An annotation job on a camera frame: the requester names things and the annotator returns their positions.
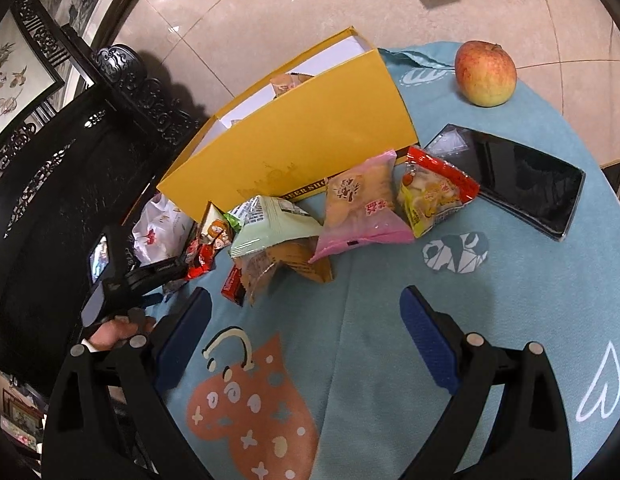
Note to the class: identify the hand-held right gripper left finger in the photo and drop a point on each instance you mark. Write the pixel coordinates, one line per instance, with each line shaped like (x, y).
(182, 340)

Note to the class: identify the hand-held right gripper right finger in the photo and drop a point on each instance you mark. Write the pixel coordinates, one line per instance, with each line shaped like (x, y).
(429, 345)

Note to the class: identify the brown kraft snack packet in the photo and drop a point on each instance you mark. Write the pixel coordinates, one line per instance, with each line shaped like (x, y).
(290, 260)

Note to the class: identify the yellow cardboard box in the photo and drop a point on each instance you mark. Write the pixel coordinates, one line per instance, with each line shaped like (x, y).
(310, 135)

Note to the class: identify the person's left hand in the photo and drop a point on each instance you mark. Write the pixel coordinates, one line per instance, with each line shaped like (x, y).
(117, 334)

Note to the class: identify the white flowered plastic bag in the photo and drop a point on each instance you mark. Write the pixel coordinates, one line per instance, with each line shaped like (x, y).
(160, 225)

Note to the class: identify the light blue printed tablecloth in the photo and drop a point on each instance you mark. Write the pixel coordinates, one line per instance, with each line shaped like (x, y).
(370, 310)

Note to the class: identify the black carved wooden furniture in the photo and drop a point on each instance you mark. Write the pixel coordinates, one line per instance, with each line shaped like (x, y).
(50, 200)

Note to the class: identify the small cartoon print snack packet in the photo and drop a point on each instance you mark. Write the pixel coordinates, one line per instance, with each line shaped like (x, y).
(217, 230)

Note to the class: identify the pale green snack packet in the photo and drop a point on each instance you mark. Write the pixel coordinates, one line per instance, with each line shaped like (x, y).
(275, 225)

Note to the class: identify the red and yellow snack packet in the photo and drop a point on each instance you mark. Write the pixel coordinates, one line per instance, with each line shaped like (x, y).
(429, 195)

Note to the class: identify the pink snack packet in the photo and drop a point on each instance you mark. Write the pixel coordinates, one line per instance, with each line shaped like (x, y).
(360, 205)

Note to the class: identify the black smartphone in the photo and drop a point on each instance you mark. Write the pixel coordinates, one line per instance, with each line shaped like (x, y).
(519, 180)

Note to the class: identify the framed bird painting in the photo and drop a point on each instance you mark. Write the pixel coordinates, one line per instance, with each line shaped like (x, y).
(15, 75)

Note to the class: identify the red and yellow apple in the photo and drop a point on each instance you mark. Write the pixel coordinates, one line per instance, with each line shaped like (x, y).
(484, 75)

